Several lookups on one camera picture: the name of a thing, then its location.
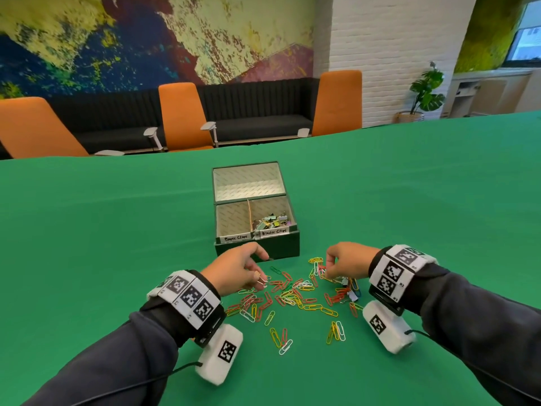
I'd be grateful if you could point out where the wrist marker band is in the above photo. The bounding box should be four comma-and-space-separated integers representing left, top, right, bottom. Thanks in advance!
369, 244, 439, 316
147, 269, 227, 348

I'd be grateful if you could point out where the black left camera cable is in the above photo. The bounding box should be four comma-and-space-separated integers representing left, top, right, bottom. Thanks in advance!
72, 361, 203, 406

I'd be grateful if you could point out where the green yellow wall painting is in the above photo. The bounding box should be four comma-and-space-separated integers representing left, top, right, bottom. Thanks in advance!
454, 0, 527, 74

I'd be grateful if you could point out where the green table cloth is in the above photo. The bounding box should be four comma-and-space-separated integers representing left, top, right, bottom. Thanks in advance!
0, 110, 541, 406

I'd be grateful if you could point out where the black right camera cable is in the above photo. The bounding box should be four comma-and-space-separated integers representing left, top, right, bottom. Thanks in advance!
403, 329, 541, 402

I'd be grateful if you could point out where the potted green plant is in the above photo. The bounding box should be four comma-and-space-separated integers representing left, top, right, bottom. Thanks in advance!
395, 61, 446, 124

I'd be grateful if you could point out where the white shelf unit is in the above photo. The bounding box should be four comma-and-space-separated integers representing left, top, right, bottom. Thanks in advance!
441, 68, 533, 119

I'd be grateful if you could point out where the orange chair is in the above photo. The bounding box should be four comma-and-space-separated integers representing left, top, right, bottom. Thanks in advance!
143, 82, 219, 153
297, 70, 363, 138
0, 96, 126, 159

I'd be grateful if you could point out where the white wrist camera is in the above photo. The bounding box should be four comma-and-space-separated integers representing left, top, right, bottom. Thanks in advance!
195, 324, 245, 386
362, 301, 417, 355

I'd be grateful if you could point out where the black bench sofa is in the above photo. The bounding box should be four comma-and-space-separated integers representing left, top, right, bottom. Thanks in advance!
0, 78, 320, 160

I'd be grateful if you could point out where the person's left hand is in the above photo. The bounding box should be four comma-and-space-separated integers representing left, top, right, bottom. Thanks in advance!
201, 242, 270, 297

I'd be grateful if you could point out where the person's right forearm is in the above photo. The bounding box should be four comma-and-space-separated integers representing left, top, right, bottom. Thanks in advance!
369, 247, 541, 406

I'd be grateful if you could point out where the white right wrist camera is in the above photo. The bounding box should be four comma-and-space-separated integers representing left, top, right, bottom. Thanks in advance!
362, 301, 417, 355

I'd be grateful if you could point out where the colourful wall mural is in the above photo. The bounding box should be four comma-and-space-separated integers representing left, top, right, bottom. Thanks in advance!
0, 0, 316, 100

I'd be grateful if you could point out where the dark framed window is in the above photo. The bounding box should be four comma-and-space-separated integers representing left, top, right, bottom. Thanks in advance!
503, 0, 541, 68

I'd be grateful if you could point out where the black camera cable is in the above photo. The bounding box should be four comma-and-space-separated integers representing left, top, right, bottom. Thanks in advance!
403, 329, 541, 402
72, 361, 203, 406

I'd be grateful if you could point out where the person's left forearm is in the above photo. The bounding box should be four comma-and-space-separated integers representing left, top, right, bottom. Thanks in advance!
21, 270, 227, 406

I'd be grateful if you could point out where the pile of coloured paper clips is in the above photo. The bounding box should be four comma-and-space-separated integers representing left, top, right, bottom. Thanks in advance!
224, 256, 364, 356

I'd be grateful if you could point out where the heap of sorted binder clips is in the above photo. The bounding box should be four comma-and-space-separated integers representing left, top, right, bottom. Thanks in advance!
252, 213, 290, 232

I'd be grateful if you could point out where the right wrist marker band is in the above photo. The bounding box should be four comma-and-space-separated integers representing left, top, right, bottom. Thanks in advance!
369, 244, 439, 316

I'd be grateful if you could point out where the dark green divided box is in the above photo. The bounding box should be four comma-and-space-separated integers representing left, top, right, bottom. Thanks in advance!
212, 161, 300, 263

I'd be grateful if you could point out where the person's right hand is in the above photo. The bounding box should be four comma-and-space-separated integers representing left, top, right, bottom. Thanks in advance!
325, 242, 381, 280

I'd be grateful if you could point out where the left wrist marker band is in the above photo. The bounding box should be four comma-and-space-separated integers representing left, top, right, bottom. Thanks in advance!
147, 269, 227, 348

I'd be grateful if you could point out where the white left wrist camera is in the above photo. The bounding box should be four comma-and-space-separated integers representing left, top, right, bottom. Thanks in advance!
195, 324, 245, 386

